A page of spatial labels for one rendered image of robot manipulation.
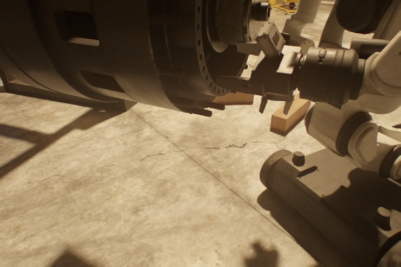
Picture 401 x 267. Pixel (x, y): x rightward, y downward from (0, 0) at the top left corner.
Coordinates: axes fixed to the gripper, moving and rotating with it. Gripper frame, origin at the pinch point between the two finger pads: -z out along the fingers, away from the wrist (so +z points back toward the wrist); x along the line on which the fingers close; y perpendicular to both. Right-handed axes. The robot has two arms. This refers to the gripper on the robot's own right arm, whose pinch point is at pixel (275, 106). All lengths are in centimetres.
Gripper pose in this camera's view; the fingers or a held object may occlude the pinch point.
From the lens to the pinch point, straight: 114.5
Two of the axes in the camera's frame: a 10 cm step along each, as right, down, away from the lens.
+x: -9.3, -0.4, -3.6
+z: 1.9, -8.9, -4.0
